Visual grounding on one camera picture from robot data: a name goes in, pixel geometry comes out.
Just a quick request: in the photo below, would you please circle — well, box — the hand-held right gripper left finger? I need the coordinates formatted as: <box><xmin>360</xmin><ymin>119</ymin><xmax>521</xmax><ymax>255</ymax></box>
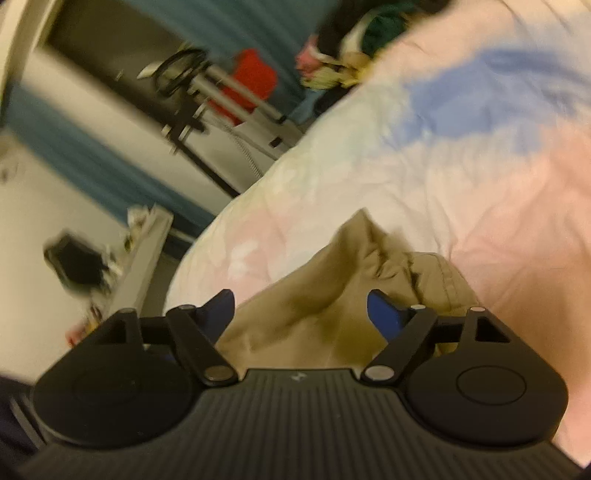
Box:
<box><xmin>90</xmin><ymin>289</ymin><xmax>238</xmax><ymax>386</ymax></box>

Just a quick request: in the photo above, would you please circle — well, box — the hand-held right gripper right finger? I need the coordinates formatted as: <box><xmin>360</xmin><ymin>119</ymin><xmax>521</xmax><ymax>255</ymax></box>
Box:
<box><xmin>360</xmin><ymin>289</ymin><xmax>511</xmax><ymax>386</ymax></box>

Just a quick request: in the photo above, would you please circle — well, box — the beige t-shirt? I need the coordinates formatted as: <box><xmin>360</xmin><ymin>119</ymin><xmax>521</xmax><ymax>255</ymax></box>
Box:
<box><xmin>216</xmin><ymin>210</ymin><xmax>481</xmax><ymax>371</ymax></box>

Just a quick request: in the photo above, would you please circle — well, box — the pile of mixed clothes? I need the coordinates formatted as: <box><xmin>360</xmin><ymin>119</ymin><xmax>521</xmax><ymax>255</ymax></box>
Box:
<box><xmin>295</xmin><ymin>0</ymin><xmax>446</xmax><ymax>92</ymax></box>

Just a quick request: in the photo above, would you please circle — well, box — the white vanity desk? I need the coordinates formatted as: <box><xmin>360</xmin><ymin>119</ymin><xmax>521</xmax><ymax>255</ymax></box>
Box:
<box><xmin>67</xmin><ymin>205</ymin><xmax>175</xmax><ymax>344</ymax></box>

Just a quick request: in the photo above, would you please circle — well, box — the tissue box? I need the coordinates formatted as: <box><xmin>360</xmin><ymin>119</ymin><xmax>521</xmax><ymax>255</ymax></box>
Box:
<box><xmin>126</xmin><ymin>205</ymin><xmax>156</xmax><ymax>232</ymax></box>

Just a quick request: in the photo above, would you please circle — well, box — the wavy black-framed mirror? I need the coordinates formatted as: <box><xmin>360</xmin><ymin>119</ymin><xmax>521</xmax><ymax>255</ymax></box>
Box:
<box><xmin>43</xmin><ymin>232</ymin><xmax>112</xmax><ymax>295</ymax></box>

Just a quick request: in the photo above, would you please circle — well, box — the pastel tie-dye duvet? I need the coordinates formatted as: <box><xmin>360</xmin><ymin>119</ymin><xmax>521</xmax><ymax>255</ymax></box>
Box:
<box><xmin>164</xmin><ymin>0</ymin><xmax>591</xmax><ymax>464</ymax></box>

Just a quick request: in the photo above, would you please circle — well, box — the narrow blue curtain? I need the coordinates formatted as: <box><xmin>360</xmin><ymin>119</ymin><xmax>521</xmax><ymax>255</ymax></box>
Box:
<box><xmin>7</xmin><ymin>80</ymin><xmax>218</xmax><ymax>229</ymax></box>

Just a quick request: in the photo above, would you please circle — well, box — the blue cloth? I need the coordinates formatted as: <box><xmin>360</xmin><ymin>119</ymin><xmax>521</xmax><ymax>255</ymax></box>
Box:
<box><xmin>288</xmin><ymin>95</ymin><xmax>321</xmax><ymax>126</ymax></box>

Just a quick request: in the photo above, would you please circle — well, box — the garment steamer on stand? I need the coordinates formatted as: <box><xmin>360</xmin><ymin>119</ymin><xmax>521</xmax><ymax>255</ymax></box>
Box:
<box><xmin>137</xmin><ymin>48</ymin><xmax>306</xmax><ymax>180</ymax></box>

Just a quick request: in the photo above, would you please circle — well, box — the red cloth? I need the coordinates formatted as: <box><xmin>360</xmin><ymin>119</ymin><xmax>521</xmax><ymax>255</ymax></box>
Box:
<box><xmin>216</xmin><ymin>48</ymin><xmax>279</xmax><ymax>126</ymax></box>

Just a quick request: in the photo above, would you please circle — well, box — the wide blue curtain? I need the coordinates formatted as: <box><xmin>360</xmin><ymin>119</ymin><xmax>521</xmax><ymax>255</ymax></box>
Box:
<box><xmin>124</xmin><ymin>0</ymin><xmax>352</xmax><ymax>121</ymax></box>

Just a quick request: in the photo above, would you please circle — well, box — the dark window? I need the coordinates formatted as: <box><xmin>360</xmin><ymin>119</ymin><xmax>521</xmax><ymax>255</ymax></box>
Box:
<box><xmin>44</xmin><ymin>0</ymin><xmax>232</xmax><ymax>132</ymax></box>

